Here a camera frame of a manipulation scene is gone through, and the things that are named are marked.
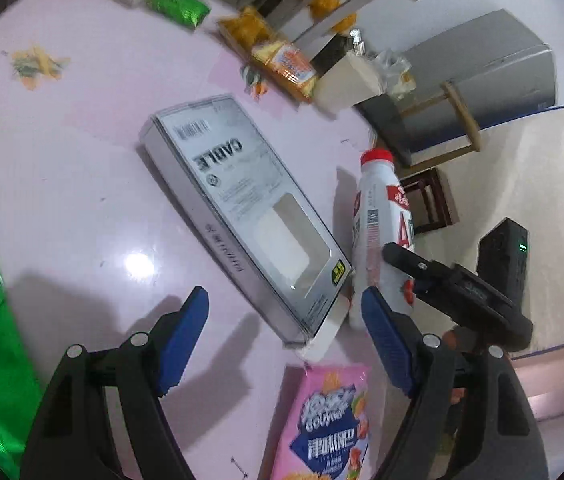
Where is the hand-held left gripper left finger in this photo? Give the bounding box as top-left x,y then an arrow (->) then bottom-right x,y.
19,286 -> 210,480

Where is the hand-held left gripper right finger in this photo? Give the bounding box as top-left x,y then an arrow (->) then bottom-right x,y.
361,286 -> 550,480

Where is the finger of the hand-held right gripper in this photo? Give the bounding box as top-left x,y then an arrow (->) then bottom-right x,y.
382,242 -> 458,306

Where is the white bottle with red cap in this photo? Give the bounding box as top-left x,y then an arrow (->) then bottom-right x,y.
349,149 -> 416,332

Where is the pale windowed cardboard box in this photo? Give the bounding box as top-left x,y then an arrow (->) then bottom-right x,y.
138,94 -> 354,363

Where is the person's right hand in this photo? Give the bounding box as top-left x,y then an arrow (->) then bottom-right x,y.
443,325 -> 488,355

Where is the dark wooden stool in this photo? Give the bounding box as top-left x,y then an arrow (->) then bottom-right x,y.
399,167 -> 460,235

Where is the pink cracker snack bag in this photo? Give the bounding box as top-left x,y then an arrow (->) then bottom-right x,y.
268,361 -> 374,480

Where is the wooden chair with black seat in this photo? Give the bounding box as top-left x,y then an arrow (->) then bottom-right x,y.
354,80 -> 484,170

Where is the white plastic bag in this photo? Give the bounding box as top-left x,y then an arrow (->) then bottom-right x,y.
349,30 -> 417,101

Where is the pink printed tablecloth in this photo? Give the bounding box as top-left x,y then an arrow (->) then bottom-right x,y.
0,0 -> 393,480

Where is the grey metal cabinet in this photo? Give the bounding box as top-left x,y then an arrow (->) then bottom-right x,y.
402,9 -> 559,136

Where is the orange snack packet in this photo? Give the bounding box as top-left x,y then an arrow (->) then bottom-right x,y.
251,41 -> 319,104

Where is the yellow plastic bag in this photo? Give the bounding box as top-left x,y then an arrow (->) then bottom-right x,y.
292,0 -> 359,36

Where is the crumpled yellow snack packet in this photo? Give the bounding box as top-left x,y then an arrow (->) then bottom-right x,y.
218,6 -> 277,53

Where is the green snack packet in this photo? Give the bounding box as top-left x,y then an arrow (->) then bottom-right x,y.
146,0 -> 211,29

